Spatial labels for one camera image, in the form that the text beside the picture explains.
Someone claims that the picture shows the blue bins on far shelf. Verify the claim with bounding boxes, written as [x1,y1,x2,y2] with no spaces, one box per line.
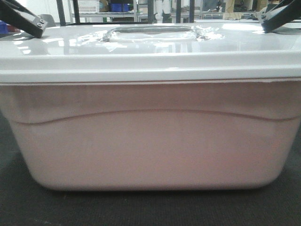
[110,3,129,12]

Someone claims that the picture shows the grey office chair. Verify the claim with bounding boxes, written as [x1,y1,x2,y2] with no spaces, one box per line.
[39,14,56,27]

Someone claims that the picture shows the small blue bin left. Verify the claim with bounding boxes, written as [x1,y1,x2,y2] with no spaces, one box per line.
[0,20,8,34]

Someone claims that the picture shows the white bin lid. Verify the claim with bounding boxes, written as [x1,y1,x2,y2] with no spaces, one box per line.
[0,20,301,86]

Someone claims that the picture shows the white pipe stand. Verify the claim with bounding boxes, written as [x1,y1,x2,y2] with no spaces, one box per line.
[154,0,171,23]

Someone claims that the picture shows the black metal frame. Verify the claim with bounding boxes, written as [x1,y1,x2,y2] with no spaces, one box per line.
[57,0,199,24]

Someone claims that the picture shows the white crate on shelf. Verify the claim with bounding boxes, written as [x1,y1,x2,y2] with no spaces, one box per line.
[78,0,99,13]

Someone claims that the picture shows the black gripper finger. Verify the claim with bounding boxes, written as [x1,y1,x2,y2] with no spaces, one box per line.
[0,0,47,38]
[258,0,301,33]

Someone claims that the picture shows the grey lid handle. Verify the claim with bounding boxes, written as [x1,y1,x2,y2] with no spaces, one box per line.
[103,26,198,43]

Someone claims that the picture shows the white plastic storage bin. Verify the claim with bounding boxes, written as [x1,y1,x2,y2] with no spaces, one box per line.
[0,81,301,191]

